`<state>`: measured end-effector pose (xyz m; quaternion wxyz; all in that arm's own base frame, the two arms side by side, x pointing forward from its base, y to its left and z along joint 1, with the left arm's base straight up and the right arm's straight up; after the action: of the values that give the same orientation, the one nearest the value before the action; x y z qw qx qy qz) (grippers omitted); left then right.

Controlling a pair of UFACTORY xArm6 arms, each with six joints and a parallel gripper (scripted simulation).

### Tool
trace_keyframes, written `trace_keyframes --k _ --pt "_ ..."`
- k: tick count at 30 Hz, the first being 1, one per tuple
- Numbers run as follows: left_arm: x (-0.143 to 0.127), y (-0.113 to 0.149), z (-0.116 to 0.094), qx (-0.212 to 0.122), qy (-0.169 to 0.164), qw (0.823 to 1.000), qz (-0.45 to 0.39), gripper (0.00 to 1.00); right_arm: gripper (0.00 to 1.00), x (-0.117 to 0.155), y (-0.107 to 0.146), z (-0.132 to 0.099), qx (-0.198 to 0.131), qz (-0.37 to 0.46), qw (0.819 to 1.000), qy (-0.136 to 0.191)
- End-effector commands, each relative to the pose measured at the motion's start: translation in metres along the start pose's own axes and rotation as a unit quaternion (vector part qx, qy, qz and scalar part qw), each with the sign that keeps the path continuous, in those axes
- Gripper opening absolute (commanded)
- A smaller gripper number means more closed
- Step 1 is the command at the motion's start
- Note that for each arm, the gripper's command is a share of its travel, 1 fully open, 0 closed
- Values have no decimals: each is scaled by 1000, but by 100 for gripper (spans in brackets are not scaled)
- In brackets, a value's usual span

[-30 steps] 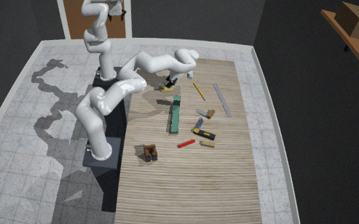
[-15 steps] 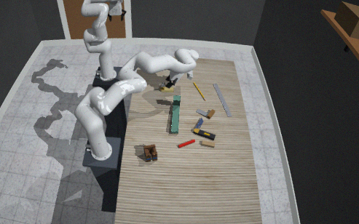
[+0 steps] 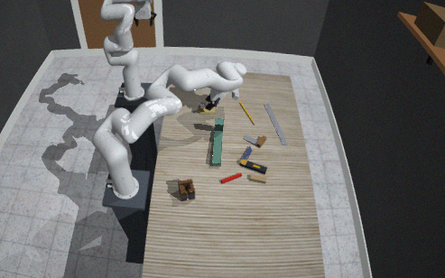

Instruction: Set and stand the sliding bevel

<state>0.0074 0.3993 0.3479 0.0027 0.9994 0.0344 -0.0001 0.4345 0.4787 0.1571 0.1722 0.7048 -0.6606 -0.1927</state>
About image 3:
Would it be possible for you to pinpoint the teal flat bar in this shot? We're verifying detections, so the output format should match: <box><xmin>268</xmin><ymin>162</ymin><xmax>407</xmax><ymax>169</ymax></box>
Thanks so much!
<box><xmin>212</xmin><ymin>118</ymin><xmax>224</xmax><ymax>166</ymax></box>

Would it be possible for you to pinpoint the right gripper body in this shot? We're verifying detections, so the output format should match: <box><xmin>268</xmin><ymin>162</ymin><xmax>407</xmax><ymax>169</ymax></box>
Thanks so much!
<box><xmin>210</xmin><ymin>89</ymin><xmax>228</xmax><ymax>104</ymax></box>

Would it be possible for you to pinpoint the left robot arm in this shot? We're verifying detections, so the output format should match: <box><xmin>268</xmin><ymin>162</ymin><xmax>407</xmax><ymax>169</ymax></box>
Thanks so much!
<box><xmin>100</xmin><ymin>0</ymin><xmax>153</xmax><ymax>101</ymax></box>

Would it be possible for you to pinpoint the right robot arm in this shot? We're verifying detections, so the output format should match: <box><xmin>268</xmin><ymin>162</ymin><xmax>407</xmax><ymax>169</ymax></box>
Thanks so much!
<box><xmin>92</xmin><ymin>61</ymin><xmax>246</xmax><ymax>199</ymax></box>

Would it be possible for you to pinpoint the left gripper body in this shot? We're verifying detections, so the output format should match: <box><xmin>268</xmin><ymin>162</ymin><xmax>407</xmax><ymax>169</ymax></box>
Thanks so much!
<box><xmin>135</xmin><ymin>3</ymin><xmax>152</xmax><ymax>19</ymax></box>

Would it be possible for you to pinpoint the black sliding bevel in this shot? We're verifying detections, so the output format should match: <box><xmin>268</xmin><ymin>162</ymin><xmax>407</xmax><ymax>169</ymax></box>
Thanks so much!
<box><xmin>240</xmin><ymin>146</ymin><xmax>267</xmax><ymax>174</ymax></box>

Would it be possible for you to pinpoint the grey metal ruler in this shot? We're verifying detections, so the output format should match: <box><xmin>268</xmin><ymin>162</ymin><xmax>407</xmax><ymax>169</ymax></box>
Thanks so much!
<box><xmin>264</xmin><ymin>104</ymin><xmax>287</xmax><ymax>145</ymax></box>

